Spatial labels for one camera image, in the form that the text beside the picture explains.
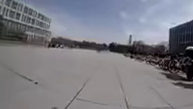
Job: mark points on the grey paved plaza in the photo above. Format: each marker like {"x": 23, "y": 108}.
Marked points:
{"x": 93, "y": 70}

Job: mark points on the dark row of trees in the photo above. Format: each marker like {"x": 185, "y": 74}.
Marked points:
{"x": 118, "y": 47}

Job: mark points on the tall chimney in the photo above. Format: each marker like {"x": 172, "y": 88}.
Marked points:
{"x": 130, "y": 39}

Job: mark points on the row of parked bicycles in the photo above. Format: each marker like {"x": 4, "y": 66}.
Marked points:
{"x": 164, "y": 61}

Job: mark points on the white multi-storey building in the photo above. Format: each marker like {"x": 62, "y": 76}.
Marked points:
{"x": 14, "y": 16}

